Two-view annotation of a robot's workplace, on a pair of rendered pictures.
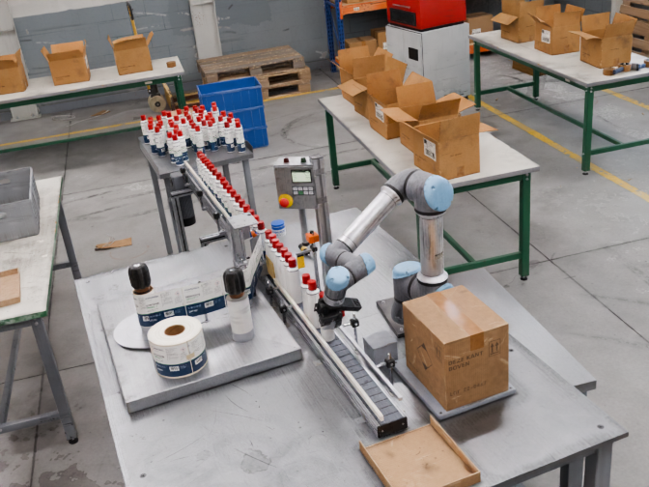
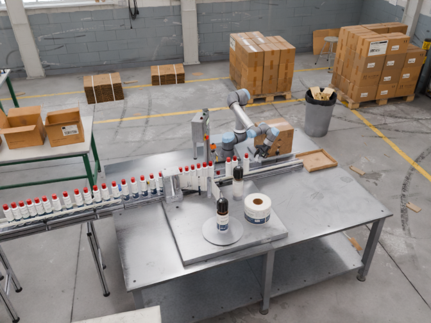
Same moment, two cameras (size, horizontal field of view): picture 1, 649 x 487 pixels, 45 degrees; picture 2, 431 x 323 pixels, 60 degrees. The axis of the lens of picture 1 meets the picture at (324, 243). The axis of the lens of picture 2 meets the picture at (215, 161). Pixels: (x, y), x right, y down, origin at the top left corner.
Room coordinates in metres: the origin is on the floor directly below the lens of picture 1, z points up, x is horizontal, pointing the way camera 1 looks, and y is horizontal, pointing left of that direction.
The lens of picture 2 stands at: (2.80, 2.75, 2.88)
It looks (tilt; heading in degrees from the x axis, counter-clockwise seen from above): 35 degrees down; 270
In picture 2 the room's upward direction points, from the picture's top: 1 degrees counter-clockwise
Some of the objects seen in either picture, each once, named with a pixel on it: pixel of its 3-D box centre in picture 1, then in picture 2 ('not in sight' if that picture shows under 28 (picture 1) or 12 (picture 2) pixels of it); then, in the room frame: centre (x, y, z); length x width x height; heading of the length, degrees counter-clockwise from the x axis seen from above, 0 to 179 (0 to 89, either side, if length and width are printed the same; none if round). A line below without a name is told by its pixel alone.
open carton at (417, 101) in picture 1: (428, 119); (24, 125); (4.84, -0.75, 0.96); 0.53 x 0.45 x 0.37; 104
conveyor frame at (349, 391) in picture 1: (303, 313); (217, 181); (2.81, 0.12, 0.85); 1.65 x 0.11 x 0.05; 19
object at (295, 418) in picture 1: (292, 341); (235, 188); (2.65, 0.17, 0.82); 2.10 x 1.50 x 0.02; 19
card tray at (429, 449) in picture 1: (417, 460); (315, 159); (1.87, -0.21, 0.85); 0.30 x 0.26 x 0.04; 19
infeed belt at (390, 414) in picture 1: (303, 312); (217, 181); (2.81, 0.12, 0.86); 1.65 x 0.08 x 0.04; 19
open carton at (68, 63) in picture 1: (68, 62); not in sight; (7.97, 2.34, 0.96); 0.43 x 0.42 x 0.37; 99
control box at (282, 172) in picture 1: (298, 183); (201, 127); (2.94, 0.07, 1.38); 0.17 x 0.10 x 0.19; 74
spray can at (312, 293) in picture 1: (314, 303); (234, 166); (2.66, 0.07, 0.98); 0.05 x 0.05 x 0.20
